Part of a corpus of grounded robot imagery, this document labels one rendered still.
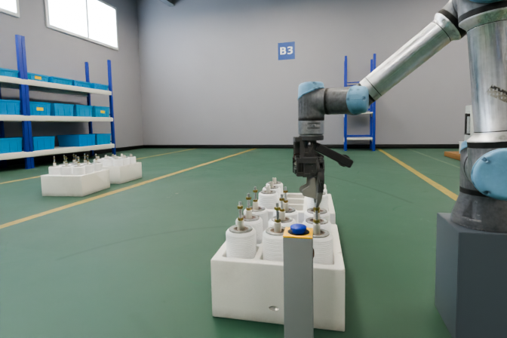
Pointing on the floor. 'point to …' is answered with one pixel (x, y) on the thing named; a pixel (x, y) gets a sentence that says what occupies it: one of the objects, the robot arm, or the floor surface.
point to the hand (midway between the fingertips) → (318, 201)
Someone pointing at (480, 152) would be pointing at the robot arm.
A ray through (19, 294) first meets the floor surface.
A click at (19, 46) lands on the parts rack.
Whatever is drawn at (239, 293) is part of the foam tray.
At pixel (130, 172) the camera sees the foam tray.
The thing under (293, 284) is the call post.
